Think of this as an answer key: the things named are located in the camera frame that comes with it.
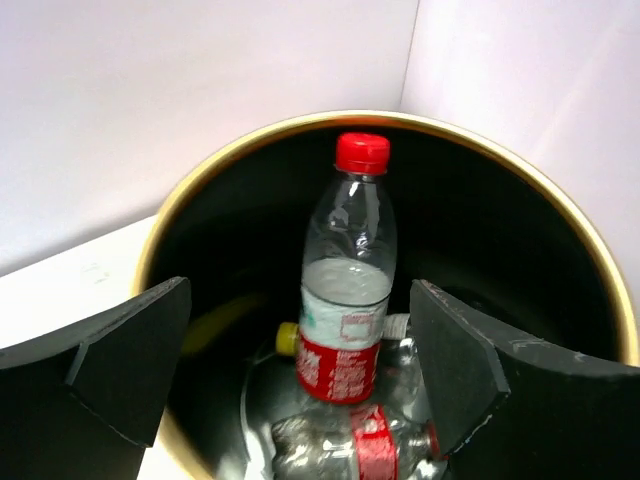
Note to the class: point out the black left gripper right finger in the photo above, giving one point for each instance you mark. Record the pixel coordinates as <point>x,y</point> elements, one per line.
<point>508,405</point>

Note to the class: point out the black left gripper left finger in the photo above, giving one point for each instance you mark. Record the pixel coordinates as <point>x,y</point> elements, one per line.
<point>86,401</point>

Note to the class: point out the Coke bottle red label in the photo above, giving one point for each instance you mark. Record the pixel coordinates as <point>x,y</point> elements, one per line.
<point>369,441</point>

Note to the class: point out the yellow cap small bottle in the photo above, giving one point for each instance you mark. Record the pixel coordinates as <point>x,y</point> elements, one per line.
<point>287,339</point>

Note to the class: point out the red label Nongfu water bottle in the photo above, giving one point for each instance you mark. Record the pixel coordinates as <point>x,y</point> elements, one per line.
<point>348,270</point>

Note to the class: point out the orange cylindrical bin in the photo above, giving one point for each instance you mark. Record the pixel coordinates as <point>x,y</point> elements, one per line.
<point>471,218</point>

